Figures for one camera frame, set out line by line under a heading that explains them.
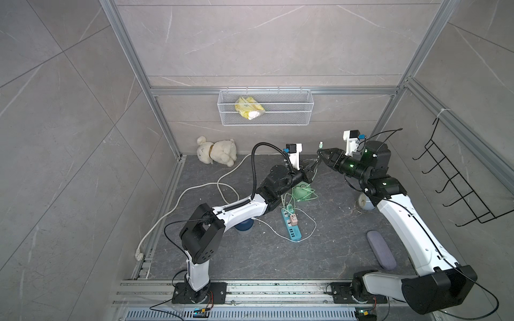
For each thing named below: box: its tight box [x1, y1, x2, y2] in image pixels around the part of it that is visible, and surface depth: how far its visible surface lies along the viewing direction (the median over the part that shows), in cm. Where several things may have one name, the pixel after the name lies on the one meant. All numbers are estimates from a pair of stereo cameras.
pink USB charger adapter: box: [290, 213, 298, 227], surface depth 87 cm
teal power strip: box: [281, 208, 302, 242], surface depth 88 cm
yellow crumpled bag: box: [234, 96, 266, 120], surface depth 87 cm
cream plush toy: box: [196, 135, 237, 168], surface depth 113 cm
